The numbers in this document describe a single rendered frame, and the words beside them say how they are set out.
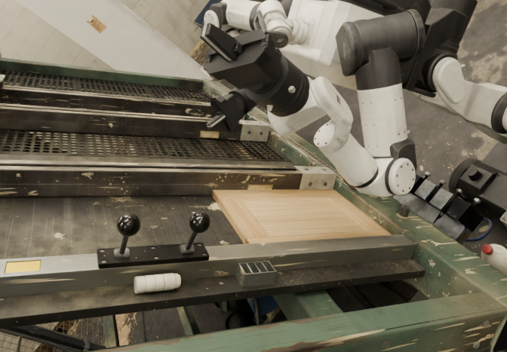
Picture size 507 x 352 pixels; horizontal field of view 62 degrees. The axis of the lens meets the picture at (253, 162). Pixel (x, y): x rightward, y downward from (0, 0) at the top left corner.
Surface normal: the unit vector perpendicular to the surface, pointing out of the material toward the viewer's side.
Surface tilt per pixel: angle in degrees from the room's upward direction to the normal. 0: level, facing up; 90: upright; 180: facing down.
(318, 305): 60
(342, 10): 46
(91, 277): 90
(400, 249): 90
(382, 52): 68
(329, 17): 23
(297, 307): 31
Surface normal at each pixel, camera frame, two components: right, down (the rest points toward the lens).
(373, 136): -0.81, 0.28
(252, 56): -0.62, -0.31
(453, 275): -0.91, -0.02
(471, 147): -0.70, -0.49
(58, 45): 0.31, 0.45
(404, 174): 0.56, 0.08
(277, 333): 0.18, -0.93
